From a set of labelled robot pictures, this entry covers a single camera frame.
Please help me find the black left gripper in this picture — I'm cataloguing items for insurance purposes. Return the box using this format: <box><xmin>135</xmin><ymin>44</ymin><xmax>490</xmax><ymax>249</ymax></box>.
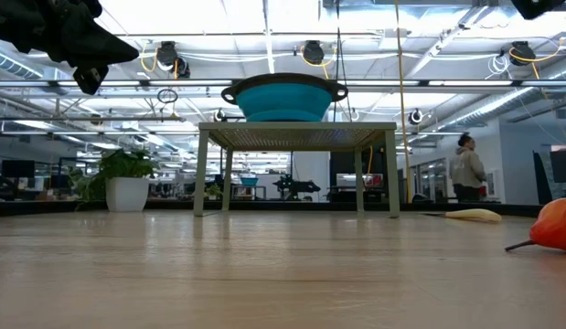
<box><xmin>0</xmin><ymin>0</ymin><xmax>140</xmax><ymax>96</ymax></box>

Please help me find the blue grey collapsible colander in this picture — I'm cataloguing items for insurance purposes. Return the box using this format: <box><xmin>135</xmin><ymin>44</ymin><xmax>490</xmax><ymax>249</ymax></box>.
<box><xmin>220</xmin><ymin>72</ymin><xmax>349</xmax><ymax>123</ymax></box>

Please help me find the knife with wooden handle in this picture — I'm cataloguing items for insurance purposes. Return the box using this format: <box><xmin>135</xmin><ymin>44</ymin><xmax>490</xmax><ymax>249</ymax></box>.
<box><xmin>422</xmin><ymin>207</ymin><xmax>503</xmax><ymax>224</ymax></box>

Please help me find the black aluminium table frame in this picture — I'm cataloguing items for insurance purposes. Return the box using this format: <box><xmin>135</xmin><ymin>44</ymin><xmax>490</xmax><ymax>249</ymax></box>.
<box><xmin>0</xmin><ymin>198</ymin><xmax>544</xmax><ymax>218</ymax></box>

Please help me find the pale green perforated metal stand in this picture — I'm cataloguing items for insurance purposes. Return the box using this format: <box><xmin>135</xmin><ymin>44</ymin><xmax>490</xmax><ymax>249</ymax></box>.
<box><xmin>193</xmin><ymin>121</ymin><xmax>401</xmax><ymax>219</ymax></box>

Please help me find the small background green plant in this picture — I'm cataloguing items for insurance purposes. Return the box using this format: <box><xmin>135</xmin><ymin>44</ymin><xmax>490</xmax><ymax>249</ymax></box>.
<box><xmin>204</xmin><ymin>182</ymin><xmax>224</xmax><ymax>201</ymax></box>

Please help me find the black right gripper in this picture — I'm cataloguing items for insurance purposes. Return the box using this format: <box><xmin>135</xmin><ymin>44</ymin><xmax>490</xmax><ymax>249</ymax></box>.
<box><xmin>510</xmin><ymin>0</ymin><xmax>566</xmax><ymax>21</ymax></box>

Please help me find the dark background monitor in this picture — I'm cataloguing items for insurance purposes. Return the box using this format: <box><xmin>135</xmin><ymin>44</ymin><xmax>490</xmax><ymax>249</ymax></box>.
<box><xmin>550</xmin><ymin>149</ymin><xmax>566</xmax><ymax>184</ymax></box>
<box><xmin>1</xmin><ymin>159</ymin><xmax>37</xmax><ymax>179</ymax></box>

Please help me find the small orange pear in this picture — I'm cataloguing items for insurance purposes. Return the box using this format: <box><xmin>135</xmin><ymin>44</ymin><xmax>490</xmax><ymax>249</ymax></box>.
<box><xmin>505</xmin><ymin>196</ymin><xmax>566</xmax><ymax>253</ymax></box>

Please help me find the black hanging cable coil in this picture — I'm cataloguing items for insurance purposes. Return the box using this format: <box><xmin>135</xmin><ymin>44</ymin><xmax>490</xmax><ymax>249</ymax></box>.
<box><xmin>156</xmin><ymin>88</ymin><xmax>179</xmax><ymax>105</ymax></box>

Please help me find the person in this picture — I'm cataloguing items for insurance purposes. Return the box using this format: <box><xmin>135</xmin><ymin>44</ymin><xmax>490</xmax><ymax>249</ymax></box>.
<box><xmin>449</xmin><ymin>133</ymin><xmax>488</xmax><ymax>204</ymax></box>

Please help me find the green plant in white pot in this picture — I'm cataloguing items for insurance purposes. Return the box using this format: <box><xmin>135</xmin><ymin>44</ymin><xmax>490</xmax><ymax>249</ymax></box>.
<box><xmin>65</xmin><ymin>148</ymin><xmax>161</xmax><ymax>214</ymax></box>

